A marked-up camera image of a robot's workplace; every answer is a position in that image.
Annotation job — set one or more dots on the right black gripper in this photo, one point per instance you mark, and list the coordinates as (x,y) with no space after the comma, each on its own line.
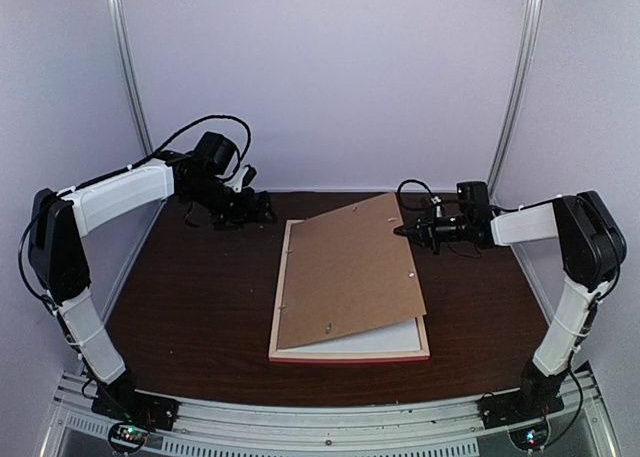
(421,231)

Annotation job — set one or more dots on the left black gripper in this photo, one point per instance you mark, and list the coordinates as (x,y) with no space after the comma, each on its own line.
(244,215)

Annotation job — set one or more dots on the brown backing board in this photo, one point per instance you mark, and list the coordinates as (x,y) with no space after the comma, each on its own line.
(348,273)

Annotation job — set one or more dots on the landscape photo print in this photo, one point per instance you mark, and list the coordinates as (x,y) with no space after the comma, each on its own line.
(404,336)

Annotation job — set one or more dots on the pink wooden picture frame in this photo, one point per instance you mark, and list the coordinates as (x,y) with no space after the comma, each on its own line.
(276,354)

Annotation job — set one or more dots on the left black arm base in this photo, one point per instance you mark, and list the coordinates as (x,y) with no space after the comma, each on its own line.
(122,401)

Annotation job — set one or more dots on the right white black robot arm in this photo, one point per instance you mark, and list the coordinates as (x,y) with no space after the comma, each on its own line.
(592,248)

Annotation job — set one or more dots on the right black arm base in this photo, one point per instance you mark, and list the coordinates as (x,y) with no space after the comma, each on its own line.
(536,395)

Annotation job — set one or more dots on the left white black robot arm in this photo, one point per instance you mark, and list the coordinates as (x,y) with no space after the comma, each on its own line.
(212,175)

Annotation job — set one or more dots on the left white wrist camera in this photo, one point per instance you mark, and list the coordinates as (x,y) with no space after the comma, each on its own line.
(243,178)

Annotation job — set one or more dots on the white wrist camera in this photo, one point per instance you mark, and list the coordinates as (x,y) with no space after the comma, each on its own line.
(436,208)
(243,178)

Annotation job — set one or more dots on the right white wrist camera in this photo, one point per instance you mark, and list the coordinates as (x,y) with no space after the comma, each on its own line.
(436,208)

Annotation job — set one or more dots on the right aluminium corner post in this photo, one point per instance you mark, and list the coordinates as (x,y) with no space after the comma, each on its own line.
(525,56)

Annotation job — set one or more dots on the aluminium corner post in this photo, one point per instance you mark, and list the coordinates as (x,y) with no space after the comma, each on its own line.
(116,9)
(525,56)

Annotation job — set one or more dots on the front aluminium rail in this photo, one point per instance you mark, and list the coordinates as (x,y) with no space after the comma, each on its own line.
(451,427)

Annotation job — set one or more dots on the left aluminium corner post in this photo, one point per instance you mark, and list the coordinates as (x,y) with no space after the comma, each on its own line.
(116,9)

